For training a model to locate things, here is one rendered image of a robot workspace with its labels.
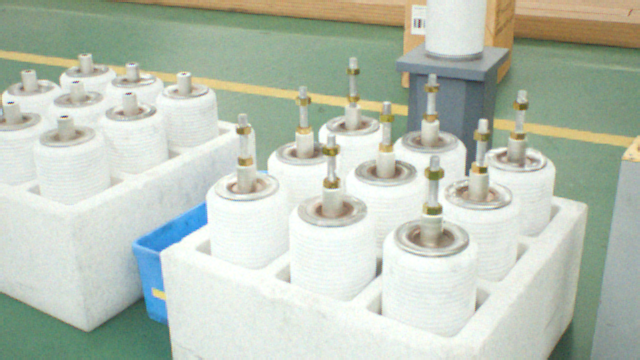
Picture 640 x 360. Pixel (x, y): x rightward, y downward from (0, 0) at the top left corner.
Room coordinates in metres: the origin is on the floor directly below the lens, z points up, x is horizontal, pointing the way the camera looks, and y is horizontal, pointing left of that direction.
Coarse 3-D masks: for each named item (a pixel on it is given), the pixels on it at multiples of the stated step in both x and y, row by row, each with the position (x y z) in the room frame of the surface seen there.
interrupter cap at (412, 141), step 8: (408, 136) 0.94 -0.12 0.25; (416, 136) 0.94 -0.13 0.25; (440, 136) 0.94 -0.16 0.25; (448, 136) 0.94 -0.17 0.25; (408, 144) 0.91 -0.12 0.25; (416, 144) 0.91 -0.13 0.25; (440, 144) 0.92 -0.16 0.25; (448, 144) 0.91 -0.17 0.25; (456, 144) 0.91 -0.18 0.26; (424, 152) 0.89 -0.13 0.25; (432, 152) 0.89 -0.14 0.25; (440, 152) 0.89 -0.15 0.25
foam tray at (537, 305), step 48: (192, 240) 0.80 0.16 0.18; (528, 240) 0.78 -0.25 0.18; (576, 240) 0.85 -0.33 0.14; (192, 288) 0.75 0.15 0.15; (240, 288) 0.71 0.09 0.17; (288, 288) 0.69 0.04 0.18; (480, 288) 0.69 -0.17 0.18; (528, 288) 0.69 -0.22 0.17; (576, 288) 0.87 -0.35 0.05; (192, 336) 0.75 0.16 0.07; (240, 336) 0.71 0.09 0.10; (288, 336) 0.67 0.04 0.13; (336, 336) 0.64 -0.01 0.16; (384, 336) 0.61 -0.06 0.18; (432, 336) 0.60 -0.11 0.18; (480, 336) 0.60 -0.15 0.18; (528, 336) 0.71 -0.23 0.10
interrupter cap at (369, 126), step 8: (336, 120) 1.01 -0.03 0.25; (344, 120) 1.01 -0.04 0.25; (368, 120) 1.01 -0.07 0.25; (376, 120) 1.00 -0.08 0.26; (328, 128) 0.98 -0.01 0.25; (336, 128) 0.98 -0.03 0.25; (344, 128) 0.99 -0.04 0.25; (360, 128) 0.99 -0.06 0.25; (368, 128) 0.98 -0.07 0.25; (376, 128) 0.97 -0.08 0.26; (352, 136) 0.95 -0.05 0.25
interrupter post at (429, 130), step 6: (426, 120) 0.93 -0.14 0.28; (438, 120) 0.93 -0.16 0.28; (426, 126) 0.92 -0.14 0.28; (432, 126) 0.92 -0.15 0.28; (438, 126) 0.92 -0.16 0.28; (426, 132) 0.92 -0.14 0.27; (432, 132) 0.92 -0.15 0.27; (438, 132) 0.92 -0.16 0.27; (426, 138) 0.92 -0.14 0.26; (432, 138) 0.92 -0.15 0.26; (438, 138) 0.92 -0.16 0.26; (426, 144) 0.92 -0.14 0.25; (432, 144) 0.92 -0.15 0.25
